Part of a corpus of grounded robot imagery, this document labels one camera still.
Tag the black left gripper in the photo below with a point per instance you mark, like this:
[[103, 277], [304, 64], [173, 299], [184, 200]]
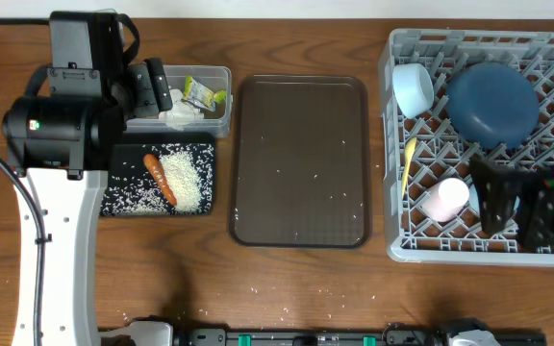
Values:
[[151, 88]]

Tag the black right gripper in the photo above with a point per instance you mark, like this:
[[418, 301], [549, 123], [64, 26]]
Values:
[[531, 207]]

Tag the light blue cup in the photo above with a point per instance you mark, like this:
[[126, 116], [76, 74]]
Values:
[[474, 201]]

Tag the white paper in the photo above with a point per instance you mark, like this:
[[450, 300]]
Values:
[[181, 114]]

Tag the yellow food wrapper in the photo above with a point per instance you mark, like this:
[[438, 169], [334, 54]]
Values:
[[201, 96]]

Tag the pink white cup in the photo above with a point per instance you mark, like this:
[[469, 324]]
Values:
[[446, 198]]

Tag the large blue plate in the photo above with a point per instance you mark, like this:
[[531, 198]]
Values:
[[492, 104]]

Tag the yellow spoon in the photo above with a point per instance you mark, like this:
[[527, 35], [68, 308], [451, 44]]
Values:
[[409, 150]]

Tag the light blue rice bowl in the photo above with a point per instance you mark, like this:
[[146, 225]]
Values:
[[413, 89]]

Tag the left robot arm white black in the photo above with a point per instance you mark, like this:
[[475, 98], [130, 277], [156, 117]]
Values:
[[61, 133]]

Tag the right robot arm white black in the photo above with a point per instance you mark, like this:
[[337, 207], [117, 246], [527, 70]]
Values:
[[546, 211]]

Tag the grey dishwasher rack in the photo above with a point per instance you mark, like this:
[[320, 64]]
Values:
[[441, 153]]

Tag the orange carrot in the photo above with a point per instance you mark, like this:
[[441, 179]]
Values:
[[156, 170]]

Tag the clear plastic bin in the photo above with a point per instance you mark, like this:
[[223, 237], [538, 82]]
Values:
[[217, 123]]

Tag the black tray bin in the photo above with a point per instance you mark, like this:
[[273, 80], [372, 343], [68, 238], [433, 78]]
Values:
[[200, 144]]

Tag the spilled white rice pile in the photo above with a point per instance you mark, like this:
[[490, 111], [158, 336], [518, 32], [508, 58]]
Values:
[[183, 178]]

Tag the brown serving tray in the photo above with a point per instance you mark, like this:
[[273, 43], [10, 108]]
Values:
[[301, 163]]

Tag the black rail at table edge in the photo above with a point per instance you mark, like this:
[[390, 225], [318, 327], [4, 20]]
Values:
[[462, 332]]

